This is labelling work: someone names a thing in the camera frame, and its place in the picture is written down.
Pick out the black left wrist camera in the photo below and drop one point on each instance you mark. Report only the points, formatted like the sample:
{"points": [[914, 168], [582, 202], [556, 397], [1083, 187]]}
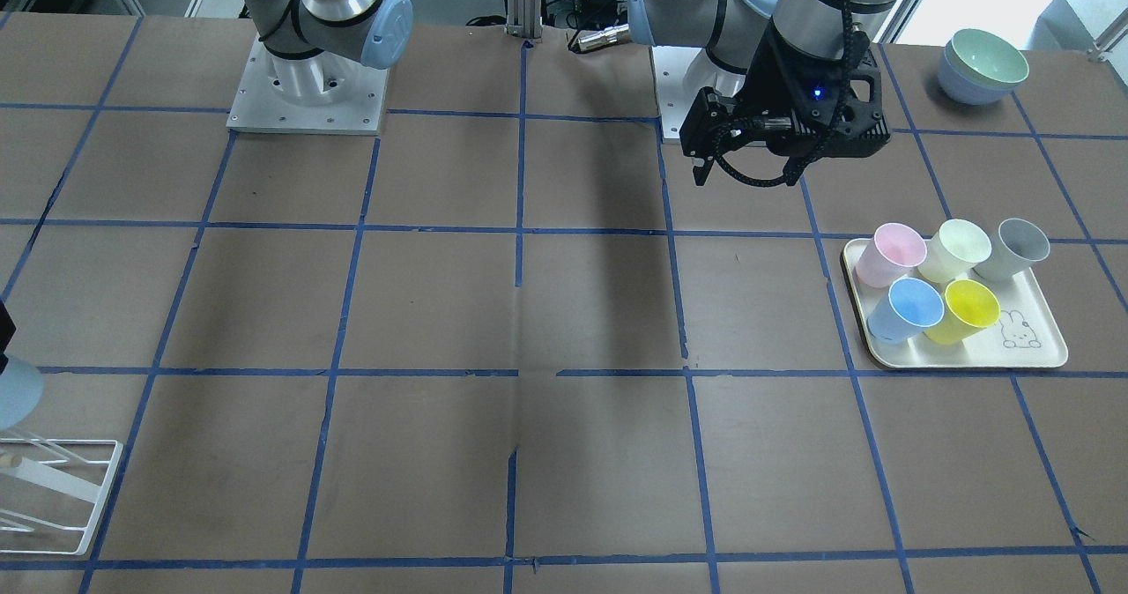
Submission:
{"points": [[708, 123]]}

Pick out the white wire cup rack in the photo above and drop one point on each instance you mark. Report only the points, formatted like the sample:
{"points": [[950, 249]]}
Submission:
{"points": [[55, 492]]}

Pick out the cream ikea cup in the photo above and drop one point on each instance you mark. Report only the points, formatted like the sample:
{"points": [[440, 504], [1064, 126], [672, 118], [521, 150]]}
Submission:
{"points": [[955, 249]]}

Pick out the yellow ikea cup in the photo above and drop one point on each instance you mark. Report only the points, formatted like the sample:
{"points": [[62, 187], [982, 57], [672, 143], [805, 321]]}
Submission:
{"points": [[968, 308]]}

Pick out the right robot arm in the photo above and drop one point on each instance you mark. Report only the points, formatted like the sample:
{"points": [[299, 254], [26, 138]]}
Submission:
{"points": [[150, 235]]}

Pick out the stacked green blue bowls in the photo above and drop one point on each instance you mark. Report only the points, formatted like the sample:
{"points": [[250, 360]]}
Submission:
{"points": [[978, 68]]}

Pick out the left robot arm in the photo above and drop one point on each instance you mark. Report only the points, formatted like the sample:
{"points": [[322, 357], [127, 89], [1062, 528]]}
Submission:
{"points": [[726, 34]]}

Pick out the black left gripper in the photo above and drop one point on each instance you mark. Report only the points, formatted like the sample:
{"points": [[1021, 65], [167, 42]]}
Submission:
{"points": [[770, 72]]}

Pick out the blue ikea cup on tray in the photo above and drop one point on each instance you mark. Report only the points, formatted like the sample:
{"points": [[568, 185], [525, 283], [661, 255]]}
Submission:
{"points": [[909, 307]]}

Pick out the grey ikea cup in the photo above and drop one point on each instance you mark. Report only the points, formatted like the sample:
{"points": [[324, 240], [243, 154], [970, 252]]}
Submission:
{"points": [[1016, 245]]}

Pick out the light blue ikea cup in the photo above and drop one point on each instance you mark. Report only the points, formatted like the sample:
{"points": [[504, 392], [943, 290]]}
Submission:
{"points": [[22, 386]]}

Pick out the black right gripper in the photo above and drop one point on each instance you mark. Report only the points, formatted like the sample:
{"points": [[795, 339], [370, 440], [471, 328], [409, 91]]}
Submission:
{"points": [[3, 328]]}

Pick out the pink ikea cup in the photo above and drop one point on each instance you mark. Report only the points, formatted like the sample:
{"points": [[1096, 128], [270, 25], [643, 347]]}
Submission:
{"points": [[894, 251]]}

